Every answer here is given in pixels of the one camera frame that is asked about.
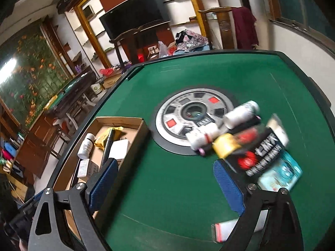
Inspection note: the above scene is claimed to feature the cardboard box tray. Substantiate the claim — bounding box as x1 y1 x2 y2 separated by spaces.
52 115 151 241

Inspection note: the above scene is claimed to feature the yellow snack packet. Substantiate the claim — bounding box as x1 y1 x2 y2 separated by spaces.
94 126 124 150

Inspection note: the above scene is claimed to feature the green mahjong table background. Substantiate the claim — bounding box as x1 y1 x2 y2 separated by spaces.
44 66 97 130

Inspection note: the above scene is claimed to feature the light blue tissue pack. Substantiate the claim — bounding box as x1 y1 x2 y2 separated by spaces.
257 151 303 192

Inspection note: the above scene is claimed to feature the window with wooden frame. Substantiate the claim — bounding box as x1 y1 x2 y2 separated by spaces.
267 0 334 53

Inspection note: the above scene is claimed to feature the maroon cloth on chair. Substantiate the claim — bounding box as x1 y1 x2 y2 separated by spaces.
232 7 259 50

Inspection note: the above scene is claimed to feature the white power adapter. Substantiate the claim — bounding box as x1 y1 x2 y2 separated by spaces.
108 139 131 161

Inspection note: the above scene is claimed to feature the small white box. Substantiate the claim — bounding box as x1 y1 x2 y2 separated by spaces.
77 159 99 180

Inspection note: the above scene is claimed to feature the large white pill bottle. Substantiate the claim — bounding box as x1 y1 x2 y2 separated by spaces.
77 133 95 160

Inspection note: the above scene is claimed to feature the wooden chair with cloth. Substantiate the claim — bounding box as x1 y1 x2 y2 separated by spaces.
198 6 234 49

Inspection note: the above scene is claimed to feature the white bottle green label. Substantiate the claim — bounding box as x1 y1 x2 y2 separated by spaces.
223 100 259 130

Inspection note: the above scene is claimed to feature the black marker yellow cap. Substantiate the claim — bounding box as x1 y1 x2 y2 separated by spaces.
101 129 115 166

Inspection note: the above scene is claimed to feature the black marker pink cap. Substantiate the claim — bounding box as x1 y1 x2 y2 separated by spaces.
196 116 263 158

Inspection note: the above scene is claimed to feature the black flat television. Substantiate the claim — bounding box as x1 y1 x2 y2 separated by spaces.
99 0 170 39

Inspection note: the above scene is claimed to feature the round grey table control panel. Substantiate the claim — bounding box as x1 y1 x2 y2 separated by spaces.
149 86 239 156

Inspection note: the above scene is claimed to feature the dark wooden chair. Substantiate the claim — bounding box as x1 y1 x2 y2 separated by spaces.
110 21 175 65

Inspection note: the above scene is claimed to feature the small white bottle pink label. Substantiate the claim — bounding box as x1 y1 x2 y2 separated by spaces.
186 122 220 151

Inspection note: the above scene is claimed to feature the pile of clothes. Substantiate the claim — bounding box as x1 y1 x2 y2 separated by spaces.
175 29 210 53

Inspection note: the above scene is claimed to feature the flower mural painting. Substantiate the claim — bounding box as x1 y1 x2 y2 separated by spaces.
1 21 71 128

